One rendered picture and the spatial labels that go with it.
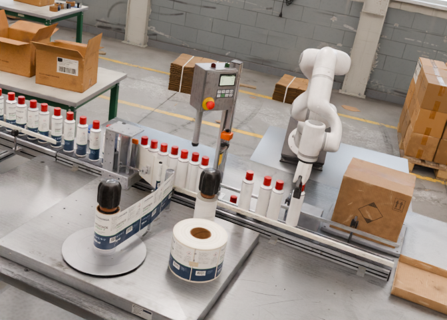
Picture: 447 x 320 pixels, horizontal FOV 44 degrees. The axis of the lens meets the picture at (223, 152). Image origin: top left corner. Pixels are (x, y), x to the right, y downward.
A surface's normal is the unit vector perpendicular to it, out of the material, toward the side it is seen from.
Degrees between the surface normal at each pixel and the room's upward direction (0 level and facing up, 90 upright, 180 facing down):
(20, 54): 90
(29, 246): 0
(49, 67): 90
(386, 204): 90
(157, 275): 0
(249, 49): 90
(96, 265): 0
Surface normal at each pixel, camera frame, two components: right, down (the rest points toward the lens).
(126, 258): 0.15, -0.90
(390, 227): -0.37, 0.33
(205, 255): 0.19, 0.43
